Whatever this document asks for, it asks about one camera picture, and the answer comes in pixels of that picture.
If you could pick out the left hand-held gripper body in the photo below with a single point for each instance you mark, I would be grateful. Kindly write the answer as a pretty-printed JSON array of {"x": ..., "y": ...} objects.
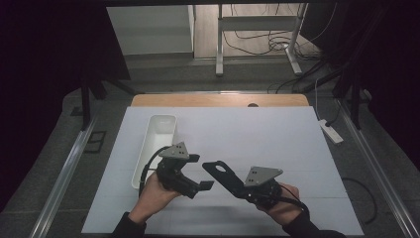
[{"x": 173, "y": 172}]

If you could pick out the wooden table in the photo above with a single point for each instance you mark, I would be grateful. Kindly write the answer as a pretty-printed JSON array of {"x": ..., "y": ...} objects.
[{"x": 198, "y": 99}]

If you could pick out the person's left hand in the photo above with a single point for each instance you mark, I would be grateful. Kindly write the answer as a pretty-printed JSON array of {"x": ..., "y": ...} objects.
[{"x": 152, "y": 198}]

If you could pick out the dark curtain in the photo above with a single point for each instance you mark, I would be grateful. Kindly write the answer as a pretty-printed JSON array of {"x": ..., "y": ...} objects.
[
  {"x": 39, "y": 66},
  {"x": 396, "y": 66}
]

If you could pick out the black stand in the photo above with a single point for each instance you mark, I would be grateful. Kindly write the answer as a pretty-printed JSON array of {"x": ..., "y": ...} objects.
[
  {"x": 86, "y": 99},
  {"x": 355, "y": 99}
]

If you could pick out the metal rail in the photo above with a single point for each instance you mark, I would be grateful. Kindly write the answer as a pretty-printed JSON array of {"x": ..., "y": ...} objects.
[
  {"x": 62, "y": 178},
  {"x": 379, "y": 178}
]

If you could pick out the white power strip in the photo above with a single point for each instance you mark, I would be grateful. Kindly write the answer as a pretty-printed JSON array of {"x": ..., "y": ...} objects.
[{"x": 331, "y": 132}]

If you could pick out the white plastic storage box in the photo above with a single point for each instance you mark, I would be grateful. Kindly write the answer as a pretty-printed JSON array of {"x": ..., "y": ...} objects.
[{"x": 158, "y": 132}]

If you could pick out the white cabinet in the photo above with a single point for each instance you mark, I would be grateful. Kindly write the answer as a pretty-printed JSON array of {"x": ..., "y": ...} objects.
[{"x": 148, "y": 29}]

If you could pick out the person's right hand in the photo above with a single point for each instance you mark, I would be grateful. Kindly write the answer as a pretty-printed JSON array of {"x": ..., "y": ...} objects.
[{"x": 287, "y": 210}]

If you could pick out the white table mat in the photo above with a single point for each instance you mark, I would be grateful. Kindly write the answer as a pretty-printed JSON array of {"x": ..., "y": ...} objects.
[{"x": 247, "y": 132}]

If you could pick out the white desk frame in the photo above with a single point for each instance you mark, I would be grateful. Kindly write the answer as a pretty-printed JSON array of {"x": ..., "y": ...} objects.
[{"x": 257, "y": 23}]

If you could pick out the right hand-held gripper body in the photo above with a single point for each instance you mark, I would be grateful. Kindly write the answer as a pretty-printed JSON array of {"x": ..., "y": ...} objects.
[{"x": 264, "y": 191}]

